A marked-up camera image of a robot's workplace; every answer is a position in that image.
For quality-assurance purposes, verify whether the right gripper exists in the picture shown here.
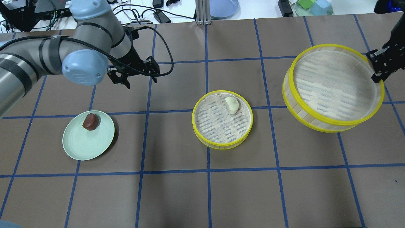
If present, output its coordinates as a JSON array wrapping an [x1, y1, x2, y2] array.
[[366, 14, 405, 84]]

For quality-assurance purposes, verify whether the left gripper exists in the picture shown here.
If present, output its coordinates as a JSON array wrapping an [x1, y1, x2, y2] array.
[[108, 47, 160, 89]]

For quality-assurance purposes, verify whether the yellow steamer layer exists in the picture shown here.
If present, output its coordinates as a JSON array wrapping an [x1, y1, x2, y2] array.
[[191, 90, 253, 150], [282, 44, 385, 133]]

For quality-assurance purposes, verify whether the white bun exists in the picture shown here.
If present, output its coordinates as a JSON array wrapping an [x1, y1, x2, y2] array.
[[225, 96, 239, 115]]

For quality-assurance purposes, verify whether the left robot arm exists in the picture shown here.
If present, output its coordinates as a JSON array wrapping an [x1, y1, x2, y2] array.
[[0, 0, 161, 118]]

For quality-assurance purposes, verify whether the brown bun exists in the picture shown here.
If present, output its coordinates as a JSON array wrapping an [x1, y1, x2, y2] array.
[[82, 113, 100, 131]]

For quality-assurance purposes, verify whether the black power adapter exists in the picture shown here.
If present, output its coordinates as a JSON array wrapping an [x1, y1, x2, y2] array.
[[153, 11, 171, 24]]

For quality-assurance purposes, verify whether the light green plate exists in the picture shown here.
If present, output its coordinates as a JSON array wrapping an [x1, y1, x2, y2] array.
[[62, 110, 115, 161]]

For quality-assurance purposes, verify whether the blue foam cube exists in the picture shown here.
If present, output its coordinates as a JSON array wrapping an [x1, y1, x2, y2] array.
[[310, 0, 332, 16]]

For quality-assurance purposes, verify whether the green bowl with blocks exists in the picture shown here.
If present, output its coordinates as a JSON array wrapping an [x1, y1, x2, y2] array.
[[294, 0, 333, 17]]

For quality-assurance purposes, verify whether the green foam cube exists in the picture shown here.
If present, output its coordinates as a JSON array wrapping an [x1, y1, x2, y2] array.
[[296, 0, 316, 10]]

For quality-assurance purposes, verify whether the blue plate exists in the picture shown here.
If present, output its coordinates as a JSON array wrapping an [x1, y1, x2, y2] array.
[[209, 0, 239, 19]]

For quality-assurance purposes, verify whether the aluminium frame post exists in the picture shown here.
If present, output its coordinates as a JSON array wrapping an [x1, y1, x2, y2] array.
[[195, 0, 211, 25]]

